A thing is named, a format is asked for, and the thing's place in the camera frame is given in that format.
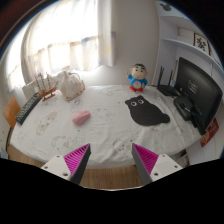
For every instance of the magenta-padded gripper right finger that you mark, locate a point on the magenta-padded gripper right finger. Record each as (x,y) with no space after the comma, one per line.
(147,159)

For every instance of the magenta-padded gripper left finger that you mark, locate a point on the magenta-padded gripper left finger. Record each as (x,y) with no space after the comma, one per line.
(76,159)

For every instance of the pink computer mouse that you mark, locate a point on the pink computer mouse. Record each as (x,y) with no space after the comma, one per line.
(81,117)

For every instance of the black cat-shaped mouse pad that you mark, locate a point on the black cat-shaped mouse pad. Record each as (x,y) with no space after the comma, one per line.
(146,113)

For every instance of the white printed tablecloth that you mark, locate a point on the white printed tablecloth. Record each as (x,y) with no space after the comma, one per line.
(106,133)

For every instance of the black box device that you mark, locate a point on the black box device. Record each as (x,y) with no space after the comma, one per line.
(183,106)

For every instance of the red paper packet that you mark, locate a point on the red paper packet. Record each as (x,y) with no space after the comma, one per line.
(209,133)

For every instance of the black keyboard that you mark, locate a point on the black keyboard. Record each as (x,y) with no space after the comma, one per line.
(27,109)

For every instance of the black router with antennas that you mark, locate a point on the black router with antennas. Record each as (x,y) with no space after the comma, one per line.
(167,89)

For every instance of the wooden model sailing ship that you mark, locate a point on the wooden model sailing ship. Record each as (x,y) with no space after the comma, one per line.
(46,89)

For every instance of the brown wooden chair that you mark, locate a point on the brown wooden chair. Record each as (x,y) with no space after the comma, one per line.
(11,111)

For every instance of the cartoon boy figurine clock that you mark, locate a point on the cartoon boy figurine clock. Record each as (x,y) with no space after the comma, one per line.
(137,78)

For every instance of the black computer monitor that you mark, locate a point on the black computer monitor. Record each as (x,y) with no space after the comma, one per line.
(198,86)

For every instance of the white star-print curtain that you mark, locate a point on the white star-print curtain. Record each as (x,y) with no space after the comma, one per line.
(63,36)

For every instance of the white wall shelf unit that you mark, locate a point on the white wall shelf unit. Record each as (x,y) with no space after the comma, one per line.
(186,36)

